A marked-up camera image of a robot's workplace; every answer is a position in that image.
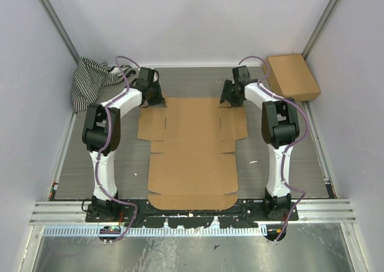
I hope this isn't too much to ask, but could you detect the white slotted cable duct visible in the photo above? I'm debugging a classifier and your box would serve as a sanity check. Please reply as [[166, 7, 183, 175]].
[[42, 225, 267, 237]]

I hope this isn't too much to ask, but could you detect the right aluminium frame post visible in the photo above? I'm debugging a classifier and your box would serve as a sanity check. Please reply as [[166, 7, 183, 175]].
[[302, 0, 341, 61]]

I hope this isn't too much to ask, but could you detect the aluminium frame post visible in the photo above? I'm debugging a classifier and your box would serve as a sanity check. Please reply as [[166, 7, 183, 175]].
[[38, 0, 80, 63], [302, 0, 341, 61]]

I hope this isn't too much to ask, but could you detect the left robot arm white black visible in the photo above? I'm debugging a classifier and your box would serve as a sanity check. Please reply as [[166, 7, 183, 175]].
[[82, 67, 165, 222]]

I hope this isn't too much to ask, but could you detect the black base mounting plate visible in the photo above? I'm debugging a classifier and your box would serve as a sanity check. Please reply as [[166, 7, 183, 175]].
[[85, 197, 300, 228]]

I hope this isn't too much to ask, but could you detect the folded brown cardboard box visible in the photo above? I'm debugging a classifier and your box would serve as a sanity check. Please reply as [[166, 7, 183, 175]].
[[266, 53, 321, 101]]

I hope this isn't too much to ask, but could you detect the aluminium rail front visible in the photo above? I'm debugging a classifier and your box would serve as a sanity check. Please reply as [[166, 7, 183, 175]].
[[29, 199, 356, 225]]

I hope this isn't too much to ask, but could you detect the striped black white cloth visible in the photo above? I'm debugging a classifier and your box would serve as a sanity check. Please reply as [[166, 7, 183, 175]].
[[71, 57, 136, 113]]

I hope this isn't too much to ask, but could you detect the brown cardboard box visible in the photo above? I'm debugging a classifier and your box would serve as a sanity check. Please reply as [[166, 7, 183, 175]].
[[137, 98, 248, 210], [266, 53, 321, 101]]

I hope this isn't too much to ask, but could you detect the left aluminium frame post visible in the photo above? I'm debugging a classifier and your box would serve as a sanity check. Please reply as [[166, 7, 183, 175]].
[[38, 0, 80, 63]]

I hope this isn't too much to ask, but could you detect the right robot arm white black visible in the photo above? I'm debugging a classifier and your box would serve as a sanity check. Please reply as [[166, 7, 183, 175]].
[[220, 65, 300, 221]]

